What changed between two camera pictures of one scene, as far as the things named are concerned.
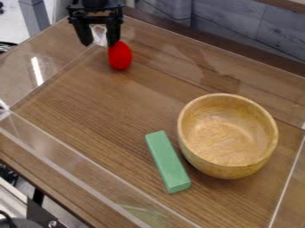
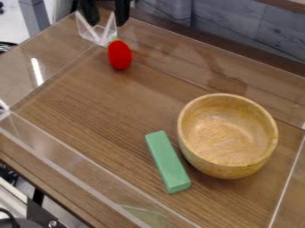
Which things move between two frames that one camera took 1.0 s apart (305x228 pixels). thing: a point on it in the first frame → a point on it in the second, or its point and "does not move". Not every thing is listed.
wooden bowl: (228, 134) does not move
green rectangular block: (169, 164) does not move
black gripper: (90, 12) → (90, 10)
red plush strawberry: (121, 55) does not move
